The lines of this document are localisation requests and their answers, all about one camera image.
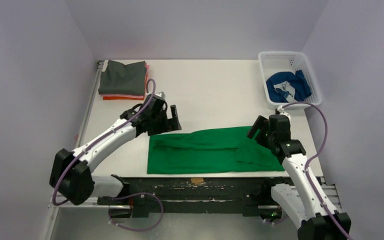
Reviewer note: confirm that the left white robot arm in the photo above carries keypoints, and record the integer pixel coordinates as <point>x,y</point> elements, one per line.
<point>72,170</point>

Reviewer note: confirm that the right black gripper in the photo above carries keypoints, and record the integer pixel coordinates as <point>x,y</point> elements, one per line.
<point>262,131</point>

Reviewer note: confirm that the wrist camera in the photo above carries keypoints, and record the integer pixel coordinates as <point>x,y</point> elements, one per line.
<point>281,111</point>
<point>160,95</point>

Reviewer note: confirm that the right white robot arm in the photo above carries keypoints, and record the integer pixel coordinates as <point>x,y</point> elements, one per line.
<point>305,203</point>

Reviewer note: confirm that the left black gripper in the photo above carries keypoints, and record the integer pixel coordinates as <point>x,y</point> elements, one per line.
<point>164,128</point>

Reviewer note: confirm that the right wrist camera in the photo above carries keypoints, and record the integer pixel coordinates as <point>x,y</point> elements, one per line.
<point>281,111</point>

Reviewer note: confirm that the green t shirt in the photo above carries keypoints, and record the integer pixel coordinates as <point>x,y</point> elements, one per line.
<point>209,151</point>

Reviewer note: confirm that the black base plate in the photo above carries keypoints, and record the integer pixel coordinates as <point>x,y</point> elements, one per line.
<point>249,196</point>

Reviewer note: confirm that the aluminium rail frame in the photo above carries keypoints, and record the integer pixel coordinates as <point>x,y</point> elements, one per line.
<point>208,94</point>

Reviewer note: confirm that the brown tape piece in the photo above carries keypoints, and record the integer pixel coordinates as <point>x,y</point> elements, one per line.
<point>197,180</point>

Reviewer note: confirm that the folded pink t shirt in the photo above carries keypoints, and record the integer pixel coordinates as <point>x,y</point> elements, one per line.
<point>146,79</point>

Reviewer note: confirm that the blue white t shirt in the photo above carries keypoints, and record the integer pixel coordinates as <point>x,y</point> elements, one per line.
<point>288,87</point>

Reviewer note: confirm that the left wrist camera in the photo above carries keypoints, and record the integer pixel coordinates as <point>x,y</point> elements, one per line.
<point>160,95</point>

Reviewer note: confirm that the folded orange t shirt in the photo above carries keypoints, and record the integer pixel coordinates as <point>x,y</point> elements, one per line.
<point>128,81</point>

